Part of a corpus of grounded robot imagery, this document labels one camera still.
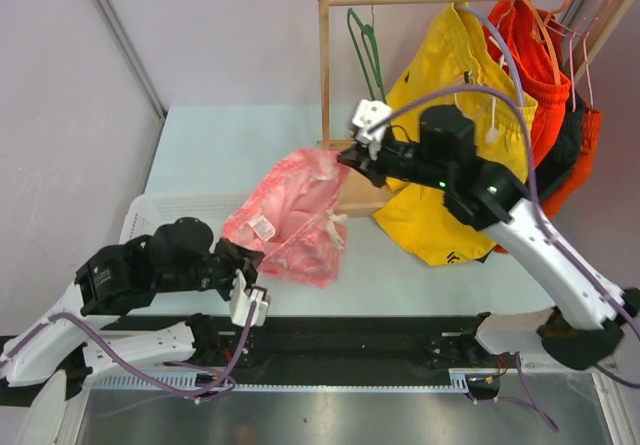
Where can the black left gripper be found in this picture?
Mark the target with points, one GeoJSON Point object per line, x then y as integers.
{"type": "Point", "coordinates": [242, 258]}

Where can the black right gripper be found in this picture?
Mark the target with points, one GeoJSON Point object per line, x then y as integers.
{"type": "Point", "coordinates": [359, 157]}

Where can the pink patterned shorts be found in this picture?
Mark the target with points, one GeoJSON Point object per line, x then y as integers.
{"type": "Point", "coordinates": [291, 219]}

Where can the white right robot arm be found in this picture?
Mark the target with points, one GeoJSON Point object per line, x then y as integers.
{"type": "Point", "coordinates": [584, 326]}

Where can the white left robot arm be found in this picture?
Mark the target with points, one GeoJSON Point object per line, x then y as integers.
{"type": "Point", "coordinates": [183, 256]}

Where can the yellow shorts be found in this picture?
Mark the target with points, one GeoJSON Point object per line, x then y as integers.
{"type": "Point", "coordinates": [455, 53]}

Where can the lavender plastic hanger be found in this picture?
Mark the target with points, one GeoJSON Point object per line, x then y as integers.
{"type": "Point", "coordinates": [494, 32]}

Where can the black and orange shorts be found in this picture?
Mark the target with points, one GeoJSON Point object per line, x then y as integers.
{"type": "Point", "coordinates": [569, 163]}

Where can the white plastic basket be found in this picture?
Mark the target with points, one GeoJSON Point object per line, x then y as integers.
{"type": "Point", "coordinates": [149, 211]}

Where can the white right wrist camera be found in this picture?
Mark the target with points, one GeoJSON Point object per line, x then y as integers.
{"type": "Point", "coordinates": [369, 125]}

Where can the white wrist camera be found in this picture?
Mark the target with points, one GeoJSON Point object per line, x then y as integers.
{"type": "Point", "coordinates": [369, 125]}
{"type": "Point", "coordinates": [248, 304]}

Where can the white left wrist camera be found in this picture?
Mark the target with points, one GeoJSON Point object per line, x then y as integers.
{"type": "Point", "coordinates": [248, 304]}

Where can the green wire hanger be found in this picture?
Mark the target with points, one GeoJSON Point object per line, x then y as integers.
{"type": "Point", "coordinates": [365, 44]}

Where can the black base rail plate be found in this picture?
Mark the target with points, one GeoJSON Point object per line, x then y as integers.
{"type": "Point", "coordinates": [364, 350]}

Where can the white slotted cable duct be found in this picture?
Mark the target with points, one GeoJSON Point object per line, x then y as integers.
{"type": "Point", "coordinates": [453, 383]}

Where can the pink wire hanger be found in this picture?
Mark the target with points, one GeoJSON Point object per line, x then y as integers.
{"type": "Point", "coordinates": [577, 45]}

